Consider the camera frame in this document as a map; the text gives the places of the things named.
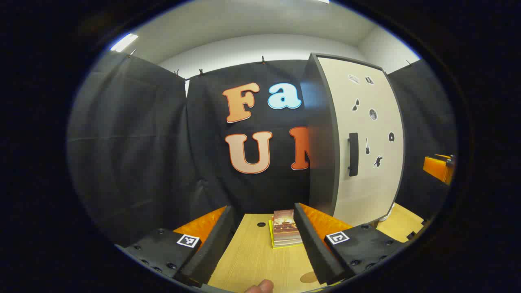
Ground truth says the black door handle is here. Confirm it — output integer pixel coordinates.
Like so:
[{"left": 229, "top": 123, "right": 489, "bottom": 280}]
[{"left": 347, "top": 132, "right": 359, "bottom": 177}]

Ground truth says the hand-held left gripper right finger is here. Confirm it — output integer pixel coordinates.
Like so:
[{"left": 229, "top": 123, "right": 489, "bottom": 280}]
[{"left": 294, "top": 203, "right": 405, "bottom": 285}]

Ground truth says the yellow book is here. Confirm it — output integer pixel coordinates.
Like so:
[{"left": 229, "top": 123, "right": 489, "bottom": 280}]
[{"left": 269, "top": 220, "right": 304, "bottom": 249}]

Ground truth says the grey cabinet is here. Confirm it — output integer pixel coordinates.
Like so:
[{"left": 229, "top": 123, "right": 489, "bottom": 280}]
[{"left": 299, "top": 52, "right": 405, "bottom": 227}]

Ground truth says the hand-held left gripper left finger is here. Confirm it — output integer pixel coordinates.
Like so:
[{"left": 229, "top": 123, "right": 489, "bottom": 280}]
[{"left": 115, "top": 206, "right": 239, "bottom": 287}]

